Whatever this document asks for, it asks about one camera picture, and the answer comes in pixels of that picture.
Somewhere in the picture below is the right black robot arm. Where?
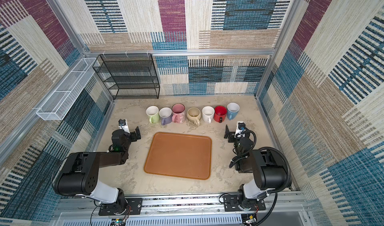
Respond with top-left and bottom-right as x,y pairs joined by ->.
224,122 -> 292,211

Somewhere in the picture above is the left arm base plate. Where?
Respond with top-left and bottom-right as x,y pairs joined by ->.
98,198 -> 143,217

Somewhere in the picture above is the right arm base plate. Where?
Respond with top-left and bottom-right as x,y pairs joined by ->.
219,193 -> 266,212

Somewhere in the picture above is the brown rectangular tray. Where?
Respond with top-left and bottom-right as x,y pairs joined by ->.
144,132 -> 212,180

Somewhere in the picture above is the blue polka dot mug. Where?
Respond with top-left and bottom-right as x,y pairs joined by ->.
227,102 -> 240,120

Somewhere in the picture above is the purple mug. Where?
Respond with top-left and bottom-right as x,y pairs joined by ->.
159,107 -> 173,126

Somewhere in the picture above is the white wire mesh basket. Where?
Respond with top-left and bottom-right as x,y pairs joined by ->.
37,58 -> 96,121

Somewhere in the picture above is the beige speckled mug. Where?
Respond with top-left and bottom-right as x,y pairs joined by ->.
187,107 -> 201,127

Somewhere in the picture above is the white mug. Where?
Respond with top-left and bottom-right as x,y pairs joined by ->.
202,106 -> 215,124

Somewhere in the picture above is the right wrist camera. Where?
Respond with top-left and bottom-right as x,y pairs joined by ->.
235,121 -> 247,139

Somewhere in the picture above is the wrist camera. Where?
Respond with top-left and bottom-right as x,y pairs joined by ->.
119,119 -> 130,134
235,121 -> 247,139

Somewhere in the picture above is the red mug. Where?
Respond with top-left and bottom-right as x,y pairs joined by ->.
214,105 -> 227,123

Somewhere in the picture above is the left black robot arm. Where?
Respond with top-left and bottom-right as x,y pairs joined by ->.
53,127 -> 141,216

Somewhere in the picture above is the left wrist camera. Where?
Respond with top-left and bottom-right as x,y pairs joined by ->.
119,119 -> 130,134

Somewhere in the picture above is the pink patterned mug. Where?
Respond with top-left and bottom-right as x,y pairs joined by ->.
172,103 -> 186,123

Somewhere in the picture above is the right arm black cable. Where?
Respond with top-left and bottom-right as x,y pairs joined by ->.
229,129 -> 292,226

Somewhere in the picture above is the black wire shelf rack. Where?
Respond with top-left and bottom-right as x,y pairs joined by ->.
93,53 -> 161,100

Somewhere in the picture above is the light green mug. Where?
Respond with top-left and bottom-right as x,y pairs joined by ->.
146,106 -> 160,124

